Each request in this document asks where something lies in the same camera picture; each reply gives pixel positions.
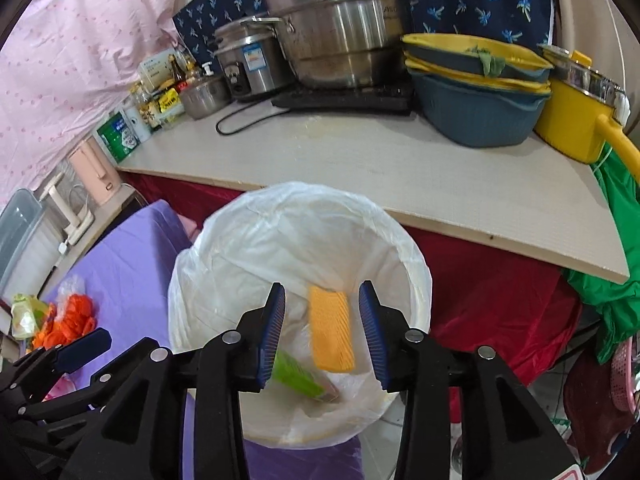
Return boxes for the green vegetable leaves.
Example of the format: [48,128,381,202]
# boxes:
[467,46,507,79]

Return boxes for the orange plastic bag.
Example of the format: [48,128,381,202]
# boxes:
[31,294,96,350]

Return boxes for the black power cable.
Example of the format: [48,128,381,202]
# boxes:
[215,101,281,137]

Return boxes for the green cloth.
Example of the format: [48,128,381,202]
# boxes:
[562,142,640,366]

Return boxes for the pink kettle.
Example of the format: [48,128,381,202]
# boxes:
[67,139,123,207]

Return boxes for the grey plastic container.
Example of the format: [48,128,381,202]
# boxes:
[0,189,43,286]

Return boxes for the pink plastic basket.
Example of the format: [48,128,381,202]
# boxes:
[609,340,640,413]

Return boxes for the purple bed sheet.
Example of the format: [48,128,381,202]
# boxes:
[37,199,363,480]

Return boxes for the yellow sponge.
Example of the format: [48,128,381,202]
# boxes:
[308,285,357,373]

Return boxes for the cluster of condiment bottles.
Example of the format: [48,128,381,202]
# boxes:
[131,42,202,131]

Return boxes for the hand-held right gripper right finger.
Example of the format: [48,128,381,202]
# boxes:
[358,280,584,480]

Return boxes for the large blue yellow basin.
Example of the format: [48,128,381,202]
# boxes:
[404,57,552,149]

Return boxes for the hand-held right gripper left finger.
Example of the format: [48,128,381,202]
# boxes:
[62,282,287,480]

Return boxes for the small blue yellow basin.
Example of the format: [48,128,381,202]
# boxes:
[401,33,555,81]

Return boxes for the white blue bottle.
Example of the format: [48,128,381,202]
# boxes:
[122,105,152,143]

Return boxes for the yellow pot with handle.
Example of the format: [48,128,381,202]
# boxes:
[532,45,640,181]

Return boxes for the clear green yellow bag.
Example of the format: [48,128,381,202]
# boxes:
[11,292,51,340]

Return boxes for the white bin with plastic liner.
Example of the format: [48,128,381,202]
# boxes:
[167,181,433,448]

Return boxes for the black induction cooker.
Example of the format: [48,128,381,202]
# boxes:
[271,82,416,117]

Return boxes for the dark red cloth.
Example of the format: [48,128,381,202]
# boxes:
[562,347,636,476]

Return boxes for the white carton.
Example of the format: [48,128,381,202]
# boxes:
[138,50,176,86]

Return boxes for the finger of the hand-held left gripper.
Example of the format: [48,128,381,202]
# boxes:
[22,338,158,426]
[10,327,113,386]

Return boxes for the green packet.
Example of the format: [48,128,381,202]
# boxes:
[272,347,342,404]

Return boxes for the green white can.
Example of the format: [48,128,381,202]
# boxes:
[96,112,140,165]

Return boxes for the steel rice cooker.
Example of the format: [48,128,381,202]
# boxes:
[212,15,296,103]

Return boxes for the small steel bowl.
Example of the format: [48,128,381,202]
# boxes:
[178,76,232,121]

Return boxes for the white blender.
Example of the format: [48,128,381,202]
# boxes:
[40,172,96,247]

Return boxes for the large steel steamer pot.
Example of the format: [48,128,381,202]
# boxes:
[256,0,407,90]

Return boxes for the pink dotted curtain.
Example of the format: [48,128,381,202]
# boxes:
[0,0,187,196]

